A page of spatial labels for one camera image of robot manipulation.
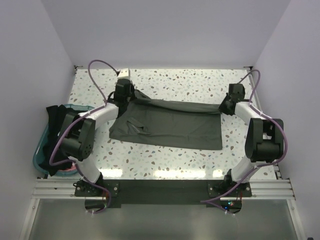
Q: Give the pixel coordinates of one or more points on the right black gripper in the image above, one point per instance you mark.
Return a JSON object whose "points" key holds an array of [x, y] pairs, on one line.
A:
{"points": [[221, 108]]}

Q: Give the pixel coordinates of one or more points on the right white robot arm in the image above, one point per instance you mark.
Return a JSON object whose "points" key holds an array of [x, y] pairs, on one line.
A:
{"points": [[264, 141]]}

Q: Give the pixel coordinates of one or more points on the black t shirt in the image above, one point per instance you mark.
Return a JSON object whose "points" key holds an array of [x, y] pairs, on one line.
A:
{"points": [[56, 116]]}

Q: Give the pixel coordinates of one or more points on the aluminium rail frame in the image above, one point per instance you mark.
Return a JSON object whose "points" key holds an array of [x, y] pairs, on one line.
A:
{"points": [[266, 184]]}

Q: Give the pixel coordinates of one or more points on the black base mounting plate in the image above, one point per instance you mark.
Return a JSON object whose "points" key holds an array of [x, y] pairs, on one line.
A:
{"points": [[147, 192]]}

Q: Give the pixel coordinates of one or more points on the dark grey t shirt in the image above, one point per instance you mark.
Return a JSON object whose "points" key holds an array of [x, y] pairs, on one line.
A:
{"points": [[177, 124]]}

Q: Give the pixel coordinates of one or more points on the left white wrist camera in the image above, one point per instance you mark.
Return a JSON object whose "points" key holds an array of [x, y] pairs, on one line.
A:
{"points": [[124, 73]]}

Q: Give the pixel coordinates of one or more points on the pink t shirt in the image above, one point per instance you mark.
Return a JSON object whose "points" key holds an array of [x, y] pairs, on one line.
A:
{"points": [[70, 170]]}

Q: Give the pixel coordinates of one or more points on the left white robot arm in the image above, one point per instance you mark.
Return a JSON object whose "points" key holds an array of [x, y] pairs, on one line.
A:
{"points": [[77, 134]]}

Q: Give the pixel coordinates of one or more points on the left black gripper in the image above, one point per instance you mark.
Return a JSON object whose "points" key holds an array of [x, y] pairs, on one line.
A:
{"points": [[132, 89]]}

